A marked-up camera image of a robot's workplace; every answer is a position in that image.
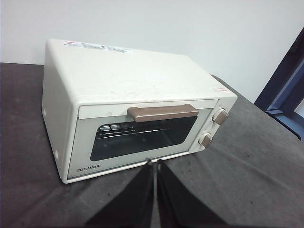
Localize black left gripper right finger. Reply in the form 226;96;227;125
156;158;227;228

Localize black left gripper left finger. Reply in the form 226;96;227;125
85;159;155;228

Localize glass oven door with handle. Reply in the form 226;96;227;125
67;99;219;180

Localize beige oven knob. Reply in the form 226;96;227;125
198;132;213;147
211;108;229;125

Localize cream Toshiba toaster oven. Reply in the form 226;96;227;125
41;38;238;185

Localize white printed label sticker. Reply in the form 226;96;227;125
61;40;131;54

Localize metal wire oven rack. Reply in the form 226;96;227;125
95;122;168;139

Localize dark blue metal frame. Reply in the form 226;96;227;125
253;28;304;141

